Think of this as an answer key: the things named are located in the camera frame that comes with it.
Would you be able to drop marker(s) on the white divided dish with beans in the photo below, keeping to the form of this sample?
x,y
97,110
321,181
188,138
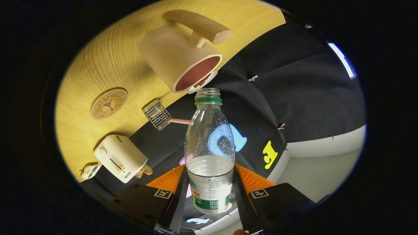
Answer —
x,y
90,172

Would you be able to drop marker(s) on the wooden table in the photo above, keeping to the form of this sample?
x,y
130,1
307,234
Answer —
x,y
98,65

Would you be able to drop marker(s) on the bright light strip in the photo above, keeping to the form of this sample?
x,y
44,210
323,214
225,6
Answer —
x,y
341,60

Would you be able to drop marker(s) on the toasted bread slice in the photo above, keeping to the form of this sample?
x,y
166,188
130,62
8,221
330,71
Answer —
x,y
139,174
147,169

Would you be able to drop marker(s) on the round cork coaster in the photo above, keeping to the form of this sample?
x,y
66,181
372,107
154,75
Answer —
x,y
108,103

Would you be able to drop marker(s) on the silver clip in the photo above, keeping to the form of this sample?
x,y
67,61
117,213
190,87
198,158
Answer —
x,y
253,78

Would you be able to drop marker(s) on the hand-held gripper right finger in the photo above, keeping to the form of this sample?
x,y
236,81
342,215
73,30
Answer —
x,y
281,202

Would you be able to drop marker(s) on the copper clip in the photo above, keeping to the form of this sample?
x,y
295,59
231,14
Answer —
x,y
281,126

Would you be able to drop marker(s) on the white toaster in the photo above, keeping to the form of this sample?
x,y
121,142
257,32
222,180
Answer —
x,y
120,158

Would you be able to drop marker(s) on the black backdrop cloth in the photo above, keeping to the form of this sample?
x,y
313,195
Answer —
x,y
294,91

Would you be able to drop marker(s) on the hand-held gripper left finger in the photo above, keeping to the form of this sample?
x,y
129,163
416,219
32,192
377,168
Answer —
x,y
143,204

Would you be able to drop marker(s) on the brown food pieces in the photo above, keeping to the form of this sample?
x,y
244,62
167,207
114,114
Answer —
x,y
202,81

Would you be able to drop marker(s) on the clear plastic juice bottle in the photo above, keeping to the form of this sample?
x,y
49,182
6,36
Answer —
x,y
209,137

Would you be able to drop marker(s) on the small white round plate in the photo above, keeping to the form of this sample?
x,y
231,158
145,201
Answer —
x,y
213,75

